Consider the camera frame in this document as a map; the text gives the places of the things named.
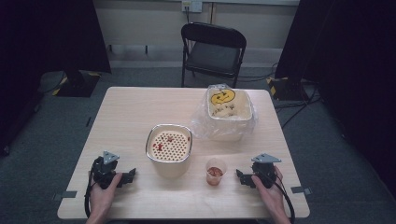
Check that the person's left hand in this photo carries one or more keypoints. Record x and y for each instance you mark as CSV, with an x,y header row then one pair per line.
x,y
102,199

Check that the yellow smiley wrapper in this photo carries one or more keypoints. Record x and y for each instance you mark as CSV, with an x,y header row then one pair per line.
x,y
222,97

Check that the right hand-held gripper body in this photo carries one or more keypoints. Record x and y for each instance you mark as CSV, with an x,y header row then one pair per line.
x,y
264,171

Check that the red scraps on strainer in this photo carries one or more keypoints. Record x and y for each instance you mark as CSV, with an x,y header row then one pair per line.
x,y
159,146

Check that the white wall socket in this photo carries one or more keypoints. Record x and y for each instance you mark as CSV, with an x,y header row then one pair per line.
x,y
191,5

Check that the cream container with perforated strainer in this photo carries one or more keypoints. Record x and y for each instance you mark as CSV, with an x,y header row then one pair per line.
x,y
169,168

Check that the clear plastic bin bag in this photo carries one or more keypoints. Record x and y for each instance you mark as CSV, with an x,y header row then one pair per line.
x,y
202,124

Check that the black folding chair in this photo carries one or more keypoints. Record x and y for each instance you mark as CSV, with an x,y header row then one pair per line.
x,y
213,56

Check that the cream trash bin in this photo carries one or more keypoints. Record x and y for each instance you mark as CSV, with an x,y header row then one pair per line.
x,y
243,109

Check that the person's right hand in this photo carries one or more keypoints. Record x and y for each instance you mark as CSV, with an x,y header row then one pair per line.
x,y
274,199

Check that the black stand base striped tape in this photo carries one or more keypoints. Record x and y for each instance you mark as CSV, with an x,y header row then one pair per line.
x,y
288,88
77,85

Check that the grey table edge bracket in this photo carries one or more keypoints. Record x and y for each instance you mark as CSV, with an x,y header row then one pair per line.
x,y
300,190
67,195

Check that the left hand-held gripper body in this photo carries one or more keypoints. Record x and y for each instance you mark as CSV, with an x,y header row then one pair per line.
x,y
102,174

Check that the red food scraps in cup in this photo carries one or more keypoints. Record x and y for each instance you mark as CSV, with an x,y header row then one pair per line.
x,y
215,171

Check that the black curtain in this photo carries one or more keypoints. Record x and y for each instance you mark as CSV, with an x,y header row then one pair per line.
x,y
37,46
358,77

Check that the clear plastic cup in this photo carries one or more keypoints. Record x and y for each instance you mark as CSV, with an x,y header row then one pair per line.
x,y
214,182

